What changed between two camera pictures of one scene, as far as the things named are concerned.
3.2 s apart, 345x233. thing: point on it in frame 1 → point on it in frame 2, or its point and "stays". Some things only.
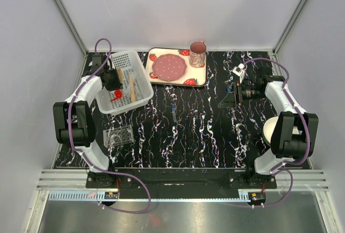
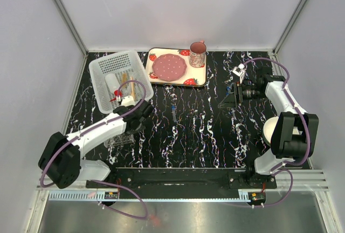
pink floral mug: [198, 52] stays
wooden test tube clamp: [132, 89] stays
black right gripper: [229, 100] stays
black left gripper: [117, 85] → [130, 131]
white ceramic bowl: [268, 129] stays
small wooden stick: [120, 73] → [124, 79]
